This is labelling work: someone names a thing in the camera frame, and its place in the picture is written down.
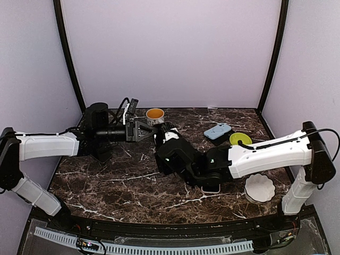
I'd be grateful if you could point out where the pink phone case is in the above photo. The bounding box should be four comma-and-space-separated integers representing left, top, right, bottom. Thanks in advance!
201, 185, 220, 194

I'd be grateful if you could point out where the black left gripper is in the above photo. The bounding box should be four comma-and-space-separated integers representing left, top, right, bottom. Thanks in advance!
95, 120, 158, 143

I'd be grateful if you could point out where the black right corner post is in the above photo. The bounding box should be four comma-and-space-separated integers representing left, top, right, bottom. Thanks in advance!
257, 0, 289, 115

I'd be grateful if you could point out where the black corner post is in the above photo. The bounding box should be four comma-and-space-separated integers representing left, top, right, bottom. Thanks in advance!
53, 0, 86, 113
257, 0, 289, 115

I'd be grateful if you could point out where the white scalloped dish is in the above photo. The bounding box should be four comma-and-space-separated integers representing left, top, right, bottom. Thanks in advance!
244, 174, 276, 204

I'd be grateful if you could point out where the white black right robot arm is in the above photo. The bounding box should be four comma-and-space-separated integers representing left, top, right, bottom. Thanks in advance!
154, 121, 336, 231

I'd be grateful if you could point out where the lime green bowl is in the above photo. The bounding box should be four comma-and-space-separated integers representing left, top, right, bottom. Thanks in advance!
229, 132, 252, 145

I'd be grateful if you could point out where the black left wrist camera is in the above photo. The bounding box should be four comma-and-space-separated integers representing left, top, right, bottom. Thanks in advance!
116, 98, 139, 125

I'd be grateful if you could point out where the light blue phone case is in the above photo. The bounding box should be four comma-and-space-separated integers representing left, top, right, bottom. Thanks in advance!
203, 123, 232, 140

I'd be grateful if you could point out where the white slotted cable duct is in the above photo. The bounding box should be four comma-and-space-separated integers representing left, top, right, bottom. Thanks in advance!
33, 227, 254, 255

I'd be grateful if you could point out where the black smartphone bottom stack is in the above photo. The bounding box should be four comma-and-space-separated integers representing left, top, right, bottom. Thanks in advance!
90, 148, 112, 163

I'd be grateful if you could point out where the black left corner post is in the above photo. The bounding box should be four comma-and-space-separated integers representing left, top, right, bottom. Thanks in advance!
53, 0, 86, 113

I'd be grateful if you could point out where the white floral mug yellow inside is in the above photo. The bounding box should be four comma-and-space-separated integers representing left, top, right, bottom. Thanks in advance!
146, 108, 165, 126

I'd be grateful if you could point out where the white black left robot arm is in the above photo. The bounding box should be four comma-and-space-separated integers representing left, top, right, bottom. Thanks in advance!
1, 99, 157, 232

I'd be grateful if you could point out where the black front table rail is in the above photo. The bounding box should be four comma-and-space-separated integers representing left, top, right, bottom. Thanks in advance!
29, 206, 317, 240

